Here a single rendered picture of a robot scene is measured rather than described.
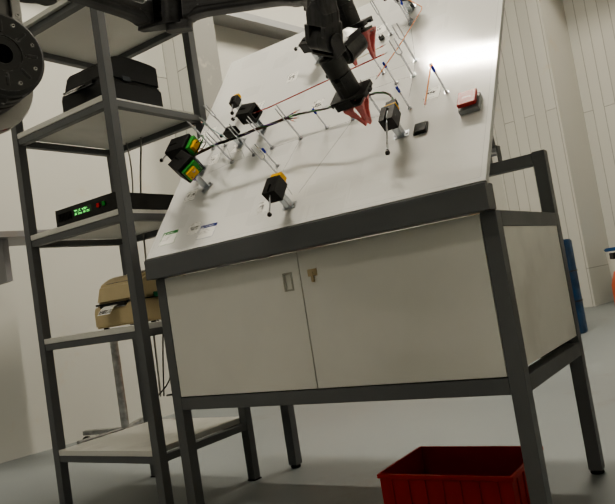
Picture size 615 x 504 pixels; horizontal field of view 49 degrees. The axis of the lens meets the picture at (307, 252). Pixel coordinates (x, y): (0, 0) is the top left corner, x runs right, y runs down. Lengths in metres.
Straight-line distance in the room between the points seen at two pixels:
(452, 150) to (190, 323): 1.01
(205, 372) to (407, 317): 0.74
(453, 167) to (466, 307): 0.35
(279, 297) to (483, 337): 0.62
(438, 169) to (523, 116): 7.38
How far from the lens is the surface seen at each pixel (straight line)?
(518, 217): 1.82
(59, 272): 4.50
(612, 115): 9.51
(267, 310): 1.99
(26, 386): 4.37
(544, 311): 1.91
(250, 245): 1.97
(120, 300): 2.47
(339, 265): 1.84
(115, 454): 2.52
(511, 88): 9.21
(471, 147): 1.73
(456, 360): 1.72
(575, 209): 8.75
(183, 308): 2.22
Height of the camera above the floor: 0.67
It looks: 4 degrees up
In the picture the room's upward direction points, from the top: 9 degrees counter-clockwise
